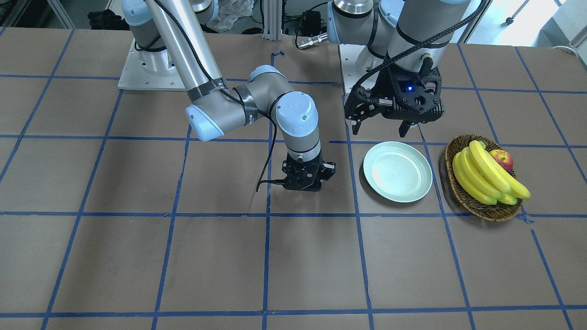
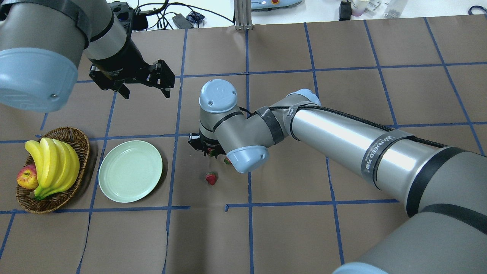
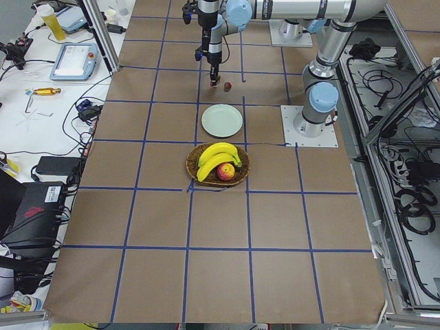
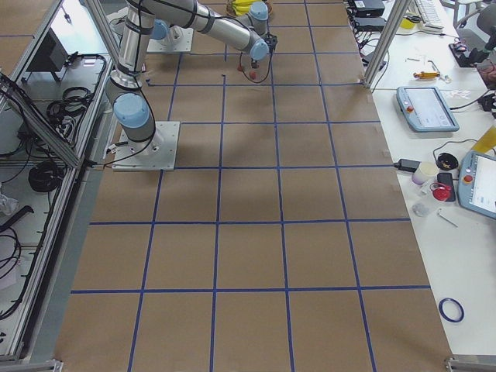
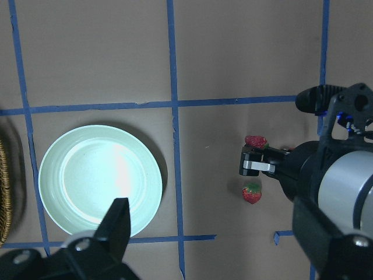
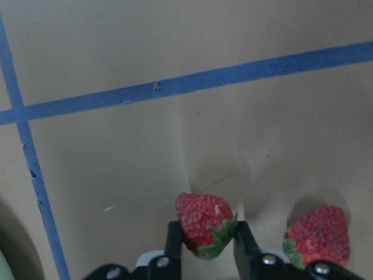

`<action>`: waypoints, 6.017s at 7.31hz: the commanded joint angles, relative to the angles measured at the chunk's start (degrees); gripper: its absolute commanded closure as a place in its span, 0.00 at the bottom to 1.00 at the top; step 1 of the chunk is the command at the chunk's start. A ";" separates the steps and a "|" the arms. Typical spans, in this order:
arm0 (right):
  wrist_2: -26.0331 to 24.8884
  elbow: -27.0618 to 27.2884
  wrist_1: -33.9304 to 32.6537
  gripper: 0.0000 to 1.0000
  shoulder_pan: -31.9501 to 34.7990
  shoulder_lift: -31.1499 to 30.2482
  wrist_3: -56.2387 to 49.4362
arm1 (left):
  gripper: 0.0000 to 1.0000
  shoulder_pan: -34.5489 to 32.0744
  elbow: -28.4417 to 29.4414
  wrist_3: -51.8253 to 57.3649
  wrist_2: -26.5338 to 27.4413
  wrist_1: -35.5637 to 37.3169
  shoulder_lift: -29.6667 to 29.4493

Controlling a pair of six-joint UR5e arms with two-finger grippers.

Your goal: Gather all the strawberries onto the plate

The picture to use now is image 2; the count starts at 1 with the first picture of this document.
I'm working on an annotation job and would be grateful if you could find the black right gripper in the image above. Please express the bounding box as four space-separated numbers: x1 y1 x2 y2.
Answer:
188 133 226 156

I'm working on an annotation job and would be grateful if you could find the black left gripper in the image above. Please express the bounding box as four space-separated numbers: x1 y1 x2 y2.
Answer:
89 59 175 99

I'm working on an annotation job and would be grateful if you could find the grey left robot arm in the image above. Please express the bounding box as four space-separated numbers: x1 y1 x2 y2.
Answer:
0 0 175 113

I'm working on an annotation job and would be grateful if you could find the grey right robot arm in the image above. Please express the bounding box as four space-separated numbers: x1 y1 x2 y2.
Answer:
189 79 487 274

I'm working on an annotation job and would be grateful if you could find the pale green round plate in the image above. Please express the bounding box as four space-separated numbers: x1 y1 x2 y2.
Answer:
99 140 164 203

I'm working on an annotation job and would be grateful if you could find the black power adapter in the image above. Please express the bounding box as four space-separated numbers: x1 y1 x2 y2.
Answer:
172 13 194 29

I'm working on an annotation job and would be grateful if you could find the yellow banana bunch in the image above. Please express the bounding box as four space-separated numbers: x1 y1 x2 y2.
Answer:
24 137 80 201

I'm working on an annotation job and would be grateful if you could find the brown wicker basket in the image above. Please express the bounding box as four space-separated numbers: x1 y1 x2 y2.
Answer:
16 126 91 214

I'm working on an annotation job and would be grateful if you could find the blue teach pendant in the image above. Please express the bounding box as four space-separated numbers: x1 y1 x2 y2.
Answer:
250 0 302 11

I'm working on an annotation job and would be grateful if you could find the red yellow apple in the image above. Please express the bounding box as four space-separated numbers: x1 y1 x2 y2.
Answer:
17 164 39 190

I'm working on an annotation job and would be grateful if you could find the aluminium frame post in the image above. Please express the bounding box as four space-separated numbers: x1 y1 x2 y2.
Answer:
234 0 253 31

